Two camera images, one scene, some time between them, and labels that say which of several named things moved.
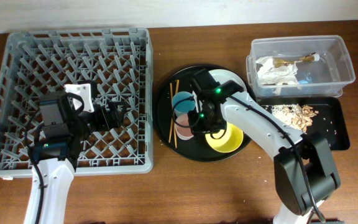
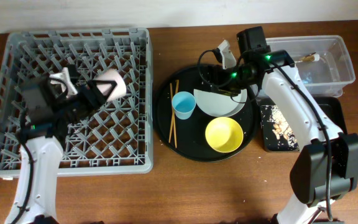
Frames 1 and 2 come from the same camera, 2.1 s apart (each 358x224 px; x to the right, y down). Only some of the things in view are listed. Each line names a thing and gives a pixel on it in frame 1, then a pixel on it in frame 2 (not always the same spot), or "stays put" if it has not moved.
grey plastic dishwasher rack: (115, 64) stays put
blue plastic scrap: (308, 80) stays put
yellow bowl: (225, 140) stays put
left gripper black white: (117, 117) → (82, 91)
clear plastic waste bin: (299, 66) stays put
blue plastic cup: (185, 106) stays put
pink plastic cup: (184, 132) → (112, 75)
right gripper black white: (197, 127) → (220, 79)
